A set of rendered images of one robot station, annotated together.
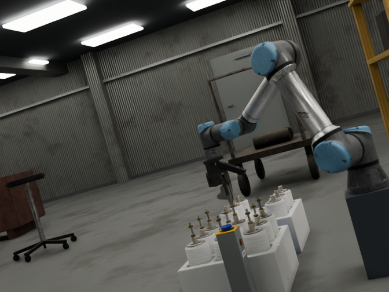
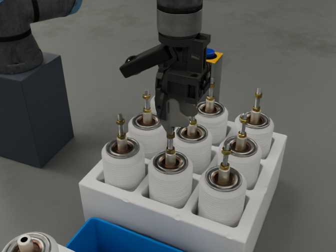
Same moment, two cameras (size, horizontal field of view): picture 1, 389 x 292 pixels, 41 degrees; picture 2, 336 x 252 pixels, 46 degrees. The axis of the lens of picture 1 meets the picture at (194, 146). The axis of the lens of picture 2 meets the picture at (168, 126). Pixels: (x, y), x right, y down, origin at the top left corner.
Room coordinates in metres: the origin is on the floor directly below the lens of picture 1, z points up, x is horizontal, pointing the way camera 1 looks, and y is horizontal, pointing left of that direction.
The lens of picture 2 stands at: (2.86, -0.01, 0.80)
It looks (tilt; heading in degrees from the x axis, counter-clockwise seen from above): 35 degrees down; 187
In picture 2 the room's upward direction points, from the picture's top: straight up
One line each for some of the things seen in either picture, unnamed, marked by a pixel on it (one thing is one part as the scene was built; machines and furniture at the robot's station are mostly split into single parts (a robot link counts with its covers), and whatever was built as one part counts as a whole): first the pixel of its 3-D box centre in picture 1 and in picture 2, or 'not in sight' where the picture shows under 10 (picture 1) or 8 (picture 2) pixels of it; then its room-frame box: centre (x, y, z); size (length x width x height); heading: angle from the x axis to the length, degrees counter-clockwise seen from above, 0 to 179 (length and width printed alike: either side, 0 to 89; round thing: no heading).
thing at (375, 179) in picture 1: (365, 175); (12, 45); (1.88, -0.57, 0.35); 0.15 x 0.15 x 0.10
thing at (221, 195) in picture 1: (223, 196); (183, 110); (2.20, -0.06, 0.38); 0.06 x 0.03 x 0.09; 73
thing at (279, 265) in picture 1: (241, 267); (189, 184); (2.10, -0.05, 0.09); 0.39 x 0.39 x 0.18; 72
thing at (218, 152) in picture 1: (213, 153); (180, 19); (2.21, -0.07, 0.56); 0.08 x 0.08 x 0.05
